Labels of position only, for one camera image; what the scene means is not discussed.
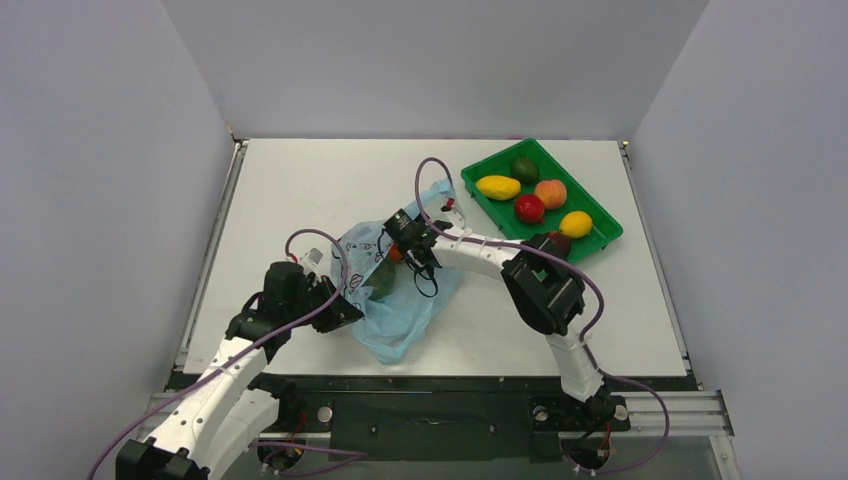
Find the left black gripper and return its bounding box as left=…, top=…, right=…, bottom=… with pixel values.
left=287, top=275, right=365, bottom=334

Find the red orange fake mango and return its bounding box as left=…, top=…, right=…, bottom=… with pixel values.
left=388, top=244, right=405, bottom=263

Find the light blue plastic bag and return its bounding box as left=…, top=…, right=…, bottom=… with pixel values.
left=338, top=220, right=462, bottom=365

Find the orange fake peach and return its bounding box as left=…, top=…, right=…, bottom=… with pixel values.
left=534, top=179, right=568, bottom=211

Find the dark brown fake fruit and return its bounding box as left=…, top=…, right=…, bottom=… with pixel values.
left=547, top=231, right=572, bottom=259

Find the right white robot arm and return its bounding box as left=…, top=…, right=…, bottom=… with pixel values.
left=383, top=209, right=629, bottom=427

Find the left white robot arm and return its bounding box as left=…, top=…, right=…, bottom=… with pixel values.
left=115, top=261, right=364, bottom=479

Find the yellow fake mango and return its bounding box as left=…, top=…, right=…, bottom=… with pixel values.
left=475, top=175, right=522, bottom=201

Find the red fake apple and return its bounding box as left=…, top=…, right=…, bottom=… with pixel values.
left=513, top=194, right=546, bottom=225

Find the dark green fake avocado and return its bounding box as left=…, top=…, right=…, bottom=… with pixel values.
left=509, top=157, right=540, bottom=186

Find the yellow fake lemon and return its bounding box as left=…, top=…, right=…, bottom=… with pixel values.
left=559, top=211, right=594, bottom=239

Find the green plastic tray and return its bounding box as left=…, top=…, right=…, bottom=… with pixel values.
left=461, top=139, right=624, bottom=264

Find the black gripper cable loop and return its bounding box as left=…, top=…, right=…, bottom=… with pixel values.
left=405, top=254, right=441, bottom=299

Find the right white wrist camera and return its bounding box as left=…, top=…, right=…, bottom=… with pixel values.
left=440, top=198, right=465, bottom=229

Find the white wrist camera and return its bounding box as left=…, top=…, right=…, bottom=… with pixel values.
left=440, top=198, right=465, bottom=229
left=298, top=248, right=332, bottom=276

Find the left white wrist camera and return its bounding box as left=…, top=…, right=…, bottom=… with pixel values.
left=298, top=248, right=332, bottom=276

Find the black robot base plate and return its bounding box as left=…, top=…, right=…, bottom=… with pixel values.
left=248, top=373, right=631, bottom=462

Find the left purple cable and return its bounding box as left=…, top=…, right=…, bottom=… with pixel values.
left=86, top=228, right=369, bottom=480

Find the aluminium frame rail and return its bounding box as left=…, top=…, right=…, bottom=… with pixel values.
left=137, top=389, right=735, bottom=440

